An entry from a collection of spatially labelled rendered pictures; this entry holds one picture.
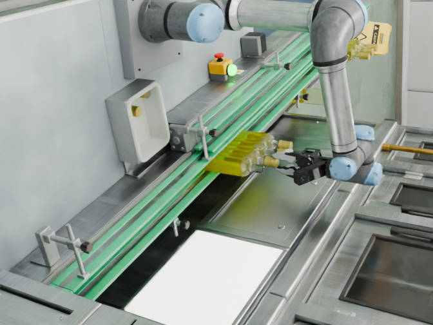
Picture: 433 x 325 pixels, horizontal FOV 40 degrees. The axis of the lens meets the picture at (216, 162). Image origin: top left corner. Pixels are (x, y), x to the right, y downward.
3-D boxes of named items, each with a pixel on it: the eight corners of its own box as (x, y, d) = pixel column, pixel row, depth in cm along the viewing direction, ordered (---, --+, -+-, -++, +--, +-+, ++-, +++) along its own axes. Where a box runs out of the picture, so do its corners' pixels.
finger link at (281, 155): (278, 149, 206) (302, 157, 202) (270, 157, 202) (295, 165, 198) (278, 142, 204) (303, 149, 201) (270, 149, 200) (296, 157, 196)
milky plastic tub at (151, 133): (120, 161, 193) (142, 165, 189) (105, 98, 183) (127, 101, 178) (151, 137, 206) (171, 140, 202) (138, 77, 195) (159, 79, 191)
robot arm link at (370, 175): (383, 157, 187) (383, 180, 191) (349, 152, 193) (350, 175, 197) (375, 168, 181) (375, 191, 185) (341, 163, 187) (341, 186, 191)
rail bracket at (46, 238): (31, 267, 162) (93, 287, 151) (13, 216, 154) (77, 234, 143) (44, 256, 165) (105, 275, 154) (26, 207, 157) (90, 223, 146)
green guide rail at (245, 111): (193, 149, 207) (213, 153, 203) (193, 147, 206) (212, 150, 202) (356, 4, 333) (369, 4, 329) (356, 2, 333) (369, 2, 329)
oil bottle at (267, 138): (220, 146, 223) (270, 154, 213) (218, 133, 221) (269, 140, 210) (227, 140, 227) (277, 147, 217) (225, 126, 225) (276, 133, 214)
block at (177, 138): (169, 151, 206) (186, 154, 203) (165, 127, 202) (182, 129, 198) (175, 146, 209) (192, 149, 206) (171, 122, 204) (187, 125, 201)
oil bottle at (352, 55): (310, 60, 289) (367, 64, 275) (310, 49, 286) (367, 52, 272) (315, 56, 293) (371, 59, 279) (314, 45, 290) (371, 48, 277)
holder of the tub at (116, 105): (123, 175, 196) (142, 178, 192) (104, 99, 183) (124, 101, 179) (153, 151, 209) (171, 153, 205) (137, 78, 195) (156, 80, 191)
